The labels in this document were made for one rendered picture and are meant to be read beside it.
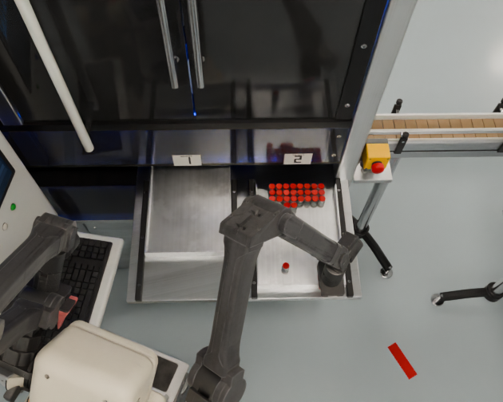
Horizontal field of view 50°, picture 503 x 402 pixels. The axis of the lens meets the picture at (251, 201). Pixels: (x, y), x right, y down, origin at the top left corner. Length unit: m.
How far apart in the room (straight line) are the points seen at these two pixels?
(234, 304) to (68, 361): 0.33
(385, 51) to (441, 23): 2.38
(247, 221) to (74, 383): 0.44
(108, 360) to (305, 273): 0.74
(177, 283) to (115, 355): 0.56
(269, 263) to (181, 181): 0.40
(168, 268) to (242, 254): 0.70
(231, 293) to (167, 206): 0.76
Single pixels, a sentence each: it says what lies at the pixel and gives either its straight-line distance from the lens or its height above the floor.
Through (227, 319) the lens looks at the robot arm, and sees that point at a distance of 1.07.
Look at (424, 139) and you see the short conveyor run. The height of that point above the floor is 0.93.
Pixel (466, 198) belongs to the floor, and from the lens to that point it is 2.98.
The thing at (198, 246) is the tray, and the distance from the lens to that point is 1.68.
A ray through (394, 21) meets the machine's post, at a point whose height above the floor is 1.58.
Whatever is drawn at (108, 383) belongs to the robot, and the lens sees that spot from 1.08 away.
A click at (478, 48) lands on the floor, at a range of 3.64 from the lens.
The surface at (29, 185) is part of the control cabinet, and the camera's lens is 1.68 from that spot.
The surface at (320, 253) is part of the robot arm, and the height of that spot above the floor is 1.26.
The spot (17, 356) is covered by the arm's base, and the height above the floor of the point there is 1.23.
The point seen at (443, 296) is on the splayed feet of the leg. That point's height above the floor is 0.08.
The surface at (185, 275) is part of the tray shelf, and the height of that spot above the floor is 0.88.
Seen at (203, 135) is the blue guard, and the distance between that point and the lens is 1.55.
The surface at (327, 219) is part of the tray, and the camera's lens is 1.74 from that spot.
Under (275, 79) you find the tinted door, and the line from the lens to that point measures 1.38.
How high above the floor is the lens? 2.43
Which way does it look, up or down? 62 degrees down
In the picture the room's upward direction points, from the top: 2 degrees clockwise
